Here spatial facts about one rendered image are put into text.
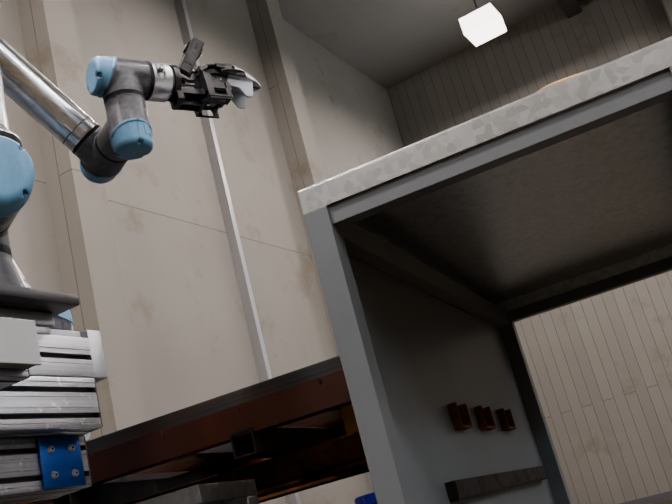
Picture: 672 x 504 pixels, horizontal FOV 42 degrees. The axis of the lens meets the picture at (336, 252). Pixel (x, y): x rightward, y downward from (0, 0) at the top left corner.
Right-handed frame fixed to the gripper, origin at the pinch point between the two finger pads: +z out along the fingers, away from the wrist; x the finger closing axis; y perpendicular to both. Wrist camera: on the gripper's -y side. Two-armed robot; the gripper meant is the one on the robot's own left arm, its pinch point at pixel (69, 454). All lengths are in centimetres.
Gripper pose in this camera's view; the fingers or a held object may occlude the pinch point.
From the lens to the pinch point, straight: 219.4
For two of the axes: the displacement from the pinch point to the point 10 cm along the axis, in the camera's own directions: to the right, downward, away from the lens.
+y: 8.9, -3.4, -3.2
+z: 2.4, 9.2, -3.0
